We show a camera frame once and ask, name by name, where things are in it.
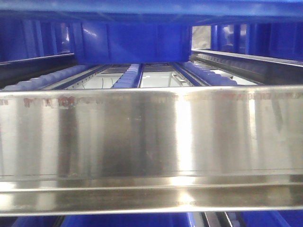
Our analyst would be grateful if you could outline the middle roller track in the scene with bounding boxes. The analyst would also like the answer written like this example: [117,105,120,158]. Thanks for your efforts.
[112,64,144,88]

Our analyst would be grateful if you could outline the large blue plastic bin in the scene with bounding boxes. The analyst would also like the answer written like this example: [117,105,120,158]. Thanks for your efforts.
[0,0,303,64]

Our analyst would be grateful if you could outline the lower right blue bin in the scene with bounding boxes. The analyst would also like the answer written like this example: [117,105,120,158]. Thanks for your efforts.
[240,210,303,227]

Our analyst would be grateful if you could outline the stainless steel front rail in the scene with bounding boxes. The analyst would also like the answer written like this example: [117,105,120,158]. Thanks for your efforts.
[0,86,303,216]

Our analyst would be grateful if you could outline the left roller track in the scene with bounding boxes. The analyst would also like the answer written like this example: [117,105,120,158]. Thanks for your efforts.
[1,65,93,91]

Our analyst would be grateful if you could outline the lower middle blue bin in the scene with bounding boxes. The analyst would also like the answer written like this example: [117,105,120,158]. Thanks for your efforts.
[61,213,195,227]

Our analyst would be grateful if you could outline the dark metal divider rail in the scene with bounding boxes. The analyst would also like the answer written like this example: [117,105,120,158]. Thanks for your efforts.
[191,49,303,85]

